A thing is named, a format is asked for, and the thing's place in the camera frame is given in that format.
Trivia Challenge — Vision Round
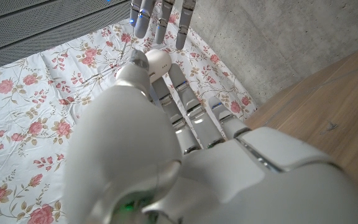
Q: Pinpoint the floral print backdrop cloth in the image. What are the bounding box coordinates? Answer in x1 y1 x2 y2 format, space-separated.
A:
0 2 257 224

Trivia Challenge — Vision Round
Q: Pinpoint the white AirPods case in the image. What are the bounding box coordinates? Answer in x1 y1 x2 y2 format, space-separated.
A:
144 49 173 83

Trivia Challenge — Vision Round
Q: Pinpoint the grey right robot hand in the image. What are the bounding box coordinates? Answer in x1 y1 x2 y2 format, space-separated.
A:
129 0 197 50

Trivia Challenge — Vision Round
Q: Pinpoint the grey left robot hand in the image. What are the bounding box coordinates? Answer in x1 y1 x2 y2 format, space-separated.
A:
62 48 358 224

